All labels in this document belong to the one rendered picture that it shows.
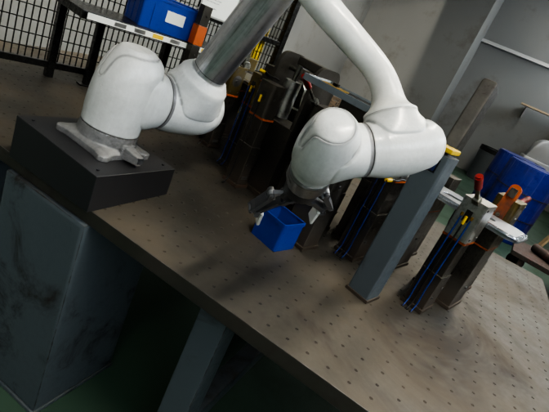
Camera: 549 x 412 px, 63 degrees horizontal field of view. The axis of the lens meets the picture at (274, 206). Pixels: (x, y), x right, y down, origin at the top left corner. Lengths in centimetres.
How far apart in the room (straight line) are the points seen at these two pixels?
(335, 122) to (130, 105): 60
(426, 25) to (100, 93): 884
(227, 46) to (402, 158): 59
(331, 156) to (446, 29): 897
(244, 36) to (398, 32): 867
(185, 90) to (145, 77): 13
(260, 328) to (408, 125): 50
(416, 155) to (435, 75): 875
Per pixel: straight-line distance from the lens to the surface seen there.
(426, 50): 967
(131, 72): 118
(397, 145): 83
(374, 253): 124
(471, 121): 681
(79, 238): 120
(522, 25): 1095
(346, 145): 75
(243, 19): 121
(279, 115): 159
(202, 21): 208
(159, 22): 206
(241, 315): 99
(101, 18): 190
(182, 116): 129
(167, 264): 105
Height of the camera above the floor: 127
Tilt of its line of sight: 21 degrees down
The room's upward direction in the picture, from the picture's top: 24 degrees clockwise
